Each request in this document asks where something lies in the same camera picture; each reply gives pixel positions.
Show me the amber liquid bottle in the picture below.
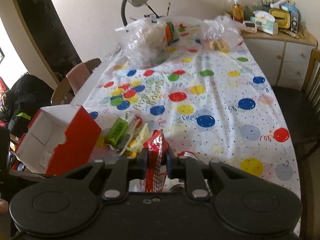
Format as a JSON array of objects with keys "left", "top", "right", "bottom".
[{"left": 232, "top": 0, "right": 244, "bottom": 22}]

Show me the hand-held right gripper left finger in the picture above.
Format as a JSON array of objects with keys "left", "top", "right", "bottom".
[{"left": 65, "top": 148, "right": 148, "bottom": 202}]

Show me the orange box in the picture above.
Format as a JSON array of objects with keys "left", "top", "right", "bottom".
[{"left": 165, "top": 22, "right": 181, "bottom": 43}]

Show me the green cracker packet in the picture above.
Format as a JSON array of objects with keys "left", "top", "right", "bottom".
[{"left": 104, "top": 112, "right": 136, "bottom": 147}]

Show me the red checkered snack packet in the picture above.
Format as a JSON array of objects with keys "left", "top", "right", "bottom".
[{"left": 142, "top": 129, "right": 170, "bottom": 193}]

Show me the brown wooden chair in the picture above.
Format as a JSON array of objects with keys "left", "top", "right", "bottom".
[{"left": 51, "top": 58, "right": 102, "bottom": 105}]

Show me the dark seat wooden chair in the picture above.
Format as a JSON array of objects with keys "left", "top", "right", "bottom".
[{"left": 271, "top": 48, "right": 320, "bottom": 159}]

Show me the red cardboard box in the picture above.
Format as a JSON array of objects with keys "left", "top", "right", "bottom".
[{"left": 15, "top": 104, "right": 102, "bottom": 176}]

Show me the large clear plastic bag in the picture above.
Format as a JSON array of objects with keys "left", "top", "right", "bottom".
[{"left": 114, "top": 15, "right": 200, "bottom": 69}]

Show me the blue patterned packet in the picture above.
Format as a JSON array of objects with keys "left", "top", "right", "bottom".
[{"left": 282, "top": 2, "right": 301, "bottom": 32}]

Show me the balloon print tablecloth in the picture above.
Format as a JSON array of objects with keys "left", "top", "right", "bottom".
[{"left": 70, "top": 17, "right": 301, "bottom": 238}]

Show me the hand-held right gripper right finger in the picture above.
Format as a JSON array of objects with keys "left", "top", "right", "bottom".
[{"left": 166, "top": 148, "right": 232, "bottom": 198}]

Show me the tissue box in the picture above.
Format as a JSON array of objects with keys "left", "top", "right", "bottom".
[{"left": 249, "top": 10, "right": 279, "bottom": 35}]

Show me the small clear plastic bag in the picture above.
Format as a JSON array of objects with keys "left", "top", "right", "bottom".
[{"left": 199, "top": 15, "right": 247, "bottom": 51}]

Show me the pink cloth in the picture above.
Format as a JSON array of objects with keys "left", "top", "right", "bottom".
[{"left": 65, "top": 63, "right": 92, "bottom": 93}]

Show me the white wooden cabinet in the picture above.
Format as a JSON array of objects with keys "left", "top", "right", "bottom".
[{"left": 240, "top": 25, "right": 319, "bottom": 89}]

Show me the red white snack packet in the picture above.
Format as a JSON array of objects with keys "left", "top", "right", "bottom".
[{"left": 178, "top": 151, "right": 198, "bottom": 160}]

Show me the yellow container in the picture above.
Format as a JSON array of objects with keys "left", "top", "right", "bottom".
[{"left": 269, "top": 8, "right": 292, "bottom": 28}]

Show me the yellow snack packet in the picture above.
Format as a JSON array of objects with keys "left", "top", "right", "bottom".
[{"left": 127, "top": 124, "right": 152, "bottom": 155}]

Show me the pink timer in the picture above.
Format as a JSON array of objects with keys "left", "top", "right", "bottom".
[{"left": 243, "top": 20, "right": 258, "bottom": 34}]

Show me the black jacket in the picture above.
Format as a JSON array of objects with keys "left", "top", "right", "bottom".
[{"left": 8, "top": 74, "right": 54, "bottom": 136}]

